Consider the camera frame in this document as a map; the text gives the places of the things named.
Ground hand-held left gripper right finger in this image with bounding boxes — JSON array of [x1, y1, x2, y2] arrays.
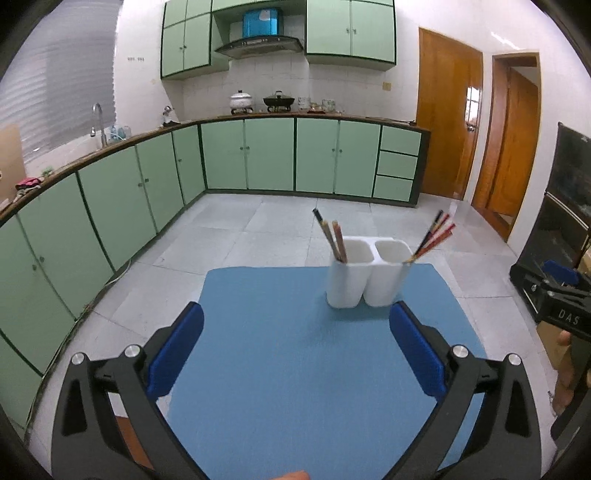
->
[[389, 301, 544, 480]]

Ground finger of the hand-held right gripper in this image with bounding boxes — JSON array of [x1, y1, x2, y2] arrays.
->
[[542, 260, 581, 286]]

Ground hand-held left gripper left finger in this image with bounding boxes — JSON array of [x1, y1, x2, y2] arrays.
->
[[50, 302, 211, 480]]

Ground white double utensil holder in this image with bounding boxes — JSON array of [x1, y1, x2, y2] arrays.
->
[[326, 236, 414, 309]]

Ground bundle of chopsticks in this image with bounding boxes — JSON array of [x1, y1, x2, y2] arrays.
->
[[416, 213, 451, 259]]

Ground plain wooden chopstick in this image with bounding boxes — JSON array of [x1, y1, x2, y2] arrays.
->
[[322, 220, 346, 263], [332, 220, 348, 263]]

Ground brown chopsticks cup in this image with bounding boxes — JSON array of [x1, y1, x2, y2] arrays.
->
[[312, 209, 345, 264]]

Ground person's right hand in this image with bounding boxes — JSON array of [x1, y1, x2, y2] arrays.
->
[[553, 329, 580, 416]]

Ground cardboard box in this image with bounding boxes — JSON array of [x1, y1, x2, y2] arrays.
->
[[536, 318, 575, 384]]

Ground black glass cabinet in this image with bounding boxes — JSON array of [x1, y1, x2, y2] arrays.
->
[[509, 121, 591, 321]]

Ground blue tablecloth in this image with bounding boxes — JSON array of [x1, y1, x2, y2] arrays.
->
[[157, 264, 488, 480]]

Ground wooden door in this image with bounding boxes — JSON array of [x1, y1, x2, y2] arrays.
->
[[471, 53, 542, 243], [416, 27, 485, 201]]

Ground green base kitchen cabinets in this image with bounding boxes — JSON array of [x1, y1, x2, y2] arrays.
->
[[0, 115, 432, 430]]

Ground chrome faucet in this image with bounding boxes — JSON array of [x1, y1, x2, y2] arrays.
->
[[90, 102, 108, 148]]

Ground cardboard sheet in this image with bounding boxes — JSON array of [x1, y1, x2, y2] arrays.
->
[[0, 124, 27, 201]]

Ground white cooking pot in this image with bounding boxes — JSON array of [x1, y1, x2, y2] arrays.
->
[[229, 90, 254, 114]]

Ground black wok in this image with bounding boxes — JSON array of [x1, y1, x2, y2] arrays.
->
[[263, 90, 296, 113]]

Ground grey window blinds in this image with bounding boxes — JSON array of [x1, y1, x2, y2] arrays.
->
[[0, 30, 116, 162]]

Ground black range hood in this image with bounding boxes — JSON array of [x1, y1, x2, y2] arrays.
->
[[215, 35, 304, 58]]

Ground green wall cabinet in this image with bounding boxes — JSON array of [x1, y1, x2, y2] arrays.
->
[[160, 0, 232, 80], [305, 0, 398, 72]]

